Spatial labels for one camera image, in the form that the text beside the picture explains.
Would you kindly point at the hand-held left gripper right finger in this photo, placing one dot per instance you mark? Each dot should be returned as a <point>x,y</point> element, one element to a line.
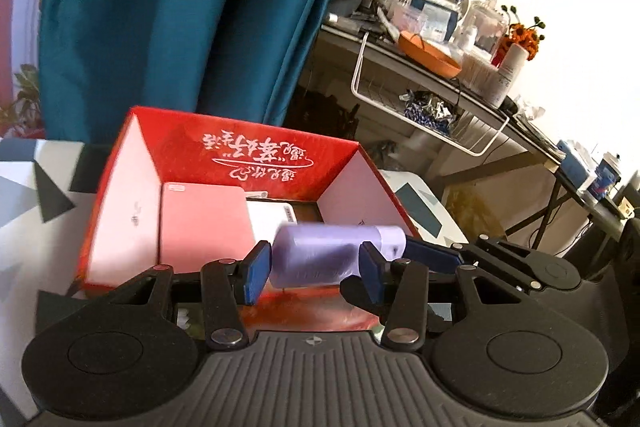
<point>372,274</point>

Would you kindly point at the white box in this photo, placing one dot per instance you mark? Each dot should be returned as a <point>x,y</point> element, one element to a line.
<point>265,219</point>

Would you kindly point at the red strawberry cardboard box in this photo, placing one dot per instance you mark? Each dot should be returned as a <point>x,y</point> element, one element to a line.
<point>190,132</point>

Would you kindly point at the geometric patterned tablecloth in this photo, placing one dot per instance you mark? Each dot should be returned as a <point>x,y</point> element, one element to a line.
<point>20,257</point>

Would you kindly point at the pink jar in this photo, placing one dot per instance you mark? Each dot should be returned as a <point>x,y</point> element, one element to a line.
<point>407,14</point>

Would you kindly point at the teal curtain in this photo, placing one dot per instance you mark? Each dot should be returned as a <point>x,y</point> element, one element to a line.
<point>175,7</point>

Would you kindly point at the pink box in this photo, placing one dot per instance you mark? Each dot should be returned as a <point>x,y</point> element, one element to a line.
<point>200,227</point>

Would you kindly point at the cluttered desk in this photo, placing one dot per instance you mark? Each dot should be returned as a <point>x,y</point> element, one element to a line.
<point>500,142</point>

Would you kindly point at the purple plastic bag roll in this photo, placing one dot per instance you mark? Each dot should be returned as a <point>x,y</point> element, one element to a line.
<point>315,257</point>

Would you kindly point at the dark items under desk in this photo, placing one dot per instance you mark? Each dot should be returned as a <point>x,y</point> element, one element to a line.
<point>320,112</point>

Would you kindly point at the orange bowl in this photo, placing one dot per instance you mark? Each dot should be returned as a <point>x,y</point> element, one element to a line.
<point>430,59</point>

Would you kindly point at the cotton swab box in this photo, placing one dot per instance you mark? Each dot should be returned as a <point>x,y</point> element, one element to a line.
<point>477,72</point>

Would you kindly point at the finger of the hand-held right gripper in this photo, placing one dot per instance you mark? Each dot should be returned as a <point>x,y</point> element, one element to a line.
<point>430,254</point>

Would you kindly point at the blue white carton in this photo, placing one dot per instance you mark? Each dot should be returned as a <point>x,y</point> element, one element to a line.
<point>577,167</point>

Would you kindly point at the wall poster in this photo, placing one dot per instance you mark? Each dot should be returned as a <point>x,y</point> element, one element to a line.
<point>20,32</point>

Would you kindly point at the blue packet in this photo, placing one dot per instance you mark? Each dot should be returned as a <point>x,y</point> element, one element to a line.
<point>435,7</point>

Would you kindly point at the crumpled white tissues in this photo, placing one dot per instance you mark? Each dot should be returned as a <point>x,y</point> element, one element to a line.
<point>530,107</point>

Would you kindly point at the black bag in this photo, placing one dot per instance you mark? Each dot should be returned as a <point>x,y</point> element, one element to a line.
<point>350,2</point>

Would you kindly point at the pile of foil wrappers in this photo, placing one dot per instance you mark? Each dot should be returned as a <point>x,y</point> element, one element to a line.
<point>430,109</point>

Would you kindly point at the silver black tube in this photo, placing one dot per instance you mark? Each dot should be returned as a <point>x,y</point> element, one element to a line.
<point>342,18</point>

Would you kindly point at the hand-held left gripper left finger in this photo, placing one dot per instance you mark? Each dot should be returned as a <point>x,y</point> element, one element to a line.
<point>257,274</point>

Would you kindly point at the clear acrylic organizer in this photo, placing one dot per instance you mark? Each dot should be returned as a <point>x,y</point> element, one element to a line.
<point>482,24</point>

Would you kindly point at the orange artificial flowers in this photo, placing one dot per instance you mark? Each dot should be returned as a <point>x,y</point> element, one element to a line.
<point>522,37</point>

